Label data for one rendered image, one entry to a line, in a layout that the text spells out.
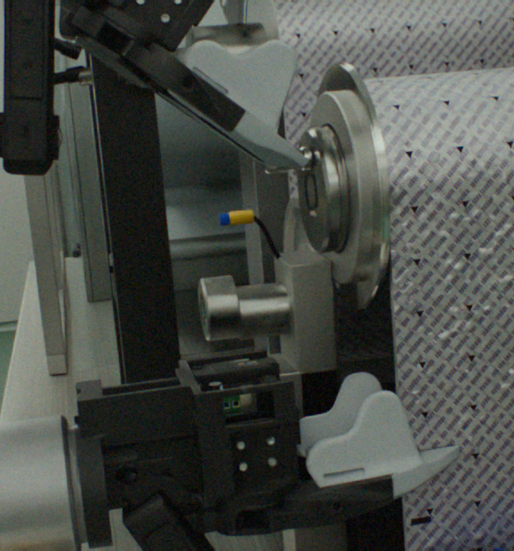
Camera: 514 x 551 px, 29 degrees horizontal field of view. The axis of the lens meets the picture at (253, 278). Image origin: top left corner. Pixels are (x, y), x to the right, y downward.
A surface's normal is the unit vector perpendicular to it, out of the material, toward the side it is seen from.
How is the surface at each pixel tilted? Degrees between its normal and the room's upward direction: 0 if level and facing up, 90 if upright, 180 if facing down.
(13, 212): 90
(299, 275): 90
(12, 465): 44
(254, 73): 90
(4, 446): 31
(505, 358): 90
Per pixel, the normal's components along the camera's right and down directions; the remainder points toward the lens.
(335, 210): 0.20, 0.40
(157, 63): 0.00, 0.04
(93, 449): 0.07, -0.60
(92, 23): -0.50, -0.31
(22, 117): 0.15, 0.19
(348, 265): -0.98, 0.11
